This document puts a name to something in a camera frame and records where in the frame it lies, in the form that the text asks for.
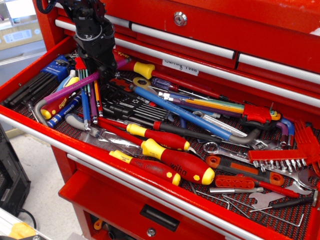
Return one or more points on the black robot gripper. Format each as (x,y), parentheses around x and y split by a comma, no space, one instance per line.
(95,35)

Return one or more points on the large violet Allen key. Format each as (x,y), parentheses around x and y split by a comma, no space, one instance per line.
(67,90)

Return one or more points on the black Torx key set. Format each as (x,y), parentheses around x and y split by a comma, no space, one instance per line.
(120,104)

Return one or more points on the chest key lock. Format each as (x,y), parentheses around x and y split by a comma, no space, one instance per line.
(180,19)

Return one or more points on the large blue Allen key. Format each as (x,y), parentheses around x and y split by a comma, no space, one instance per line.
(200,122)

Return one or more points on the blue violet short hex keys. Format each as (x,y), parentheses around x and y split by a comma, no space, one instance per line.
(287,132)

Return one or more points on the red folding key set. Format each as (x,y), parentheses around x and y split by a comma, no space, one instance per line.
(308,143)

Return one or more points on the thin silver hex key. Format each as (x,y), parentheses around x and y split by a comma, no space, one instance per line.
(265,213)

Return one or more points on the orange black tool upper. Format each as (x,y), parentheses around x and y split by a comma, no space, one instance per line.
(120,84)

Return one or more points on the coloured hex keys red holder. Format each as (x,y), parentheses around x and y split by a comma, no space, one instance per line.
(88,95)

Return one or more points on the blue Bosch pen tool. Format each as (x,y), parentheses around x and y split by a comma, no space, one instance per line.
(66,110)

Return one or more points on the top red yellow screwdriver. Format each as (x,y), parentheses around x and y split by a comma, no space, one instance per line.
(127,63)

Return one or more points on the purple clear small screwdriver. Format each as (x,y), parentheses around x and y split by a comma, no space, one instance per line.
(163,84)

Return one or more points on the left red yellow Wiha screwdriver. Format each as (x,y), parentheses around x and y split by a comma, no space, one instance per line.
(49,110)

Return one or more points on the black hex keys blue holder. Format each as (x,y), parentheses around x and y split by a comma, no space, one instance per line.
(47,78)

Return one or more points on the white label Cutting Tools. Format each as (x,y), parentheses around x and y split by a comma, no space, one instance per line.
(180,67)

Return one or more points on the medium red yellow screwdriver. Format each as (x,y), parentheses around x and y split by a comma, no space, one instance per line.
(165,139)

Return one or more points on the large red yellow Wiha screwdriver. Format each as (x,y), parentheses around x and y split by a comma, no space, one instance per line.
(190,167)

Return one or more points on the slim red yellow screwdriver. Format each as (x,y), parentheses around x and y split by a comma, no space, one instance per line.
(158,169)

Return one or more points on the black box on floor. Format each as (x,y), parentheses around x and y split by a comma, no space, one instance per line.
(14,183)

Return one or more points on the rainbow hex keys red holder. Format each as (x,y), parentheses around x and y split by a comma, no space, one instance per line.
(248,112)

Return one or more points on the red tool chest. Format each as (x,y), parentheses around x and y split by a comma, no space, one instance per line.
(221,32)

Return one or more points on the open red tool drawer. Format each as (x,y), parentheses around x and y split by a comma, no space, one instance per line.
(156,193)

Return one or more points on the red bit holder strip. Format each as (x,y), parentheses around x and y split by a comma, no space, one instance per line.
(236,181)

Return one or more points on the red holder with silver bits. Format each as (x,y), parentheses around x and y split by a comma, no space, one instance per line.
(286,160)

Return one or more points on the flat silver spanner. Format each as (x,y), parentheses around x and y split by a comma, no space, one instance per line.
(263,199)

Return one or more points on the thin red shaft screwdriver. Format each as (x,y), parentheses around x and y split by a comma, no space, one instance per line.
(277,189)

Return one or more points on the silver combination wrench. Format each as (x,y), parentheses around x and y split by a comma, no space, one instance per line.
(264,165)

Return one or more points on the black precision screwdriver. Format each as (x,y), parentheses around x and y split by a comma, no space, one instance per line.
(289,203)

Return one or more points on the grey blue handled tool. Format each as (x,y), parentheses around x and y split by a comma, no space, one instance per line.
(77,122)

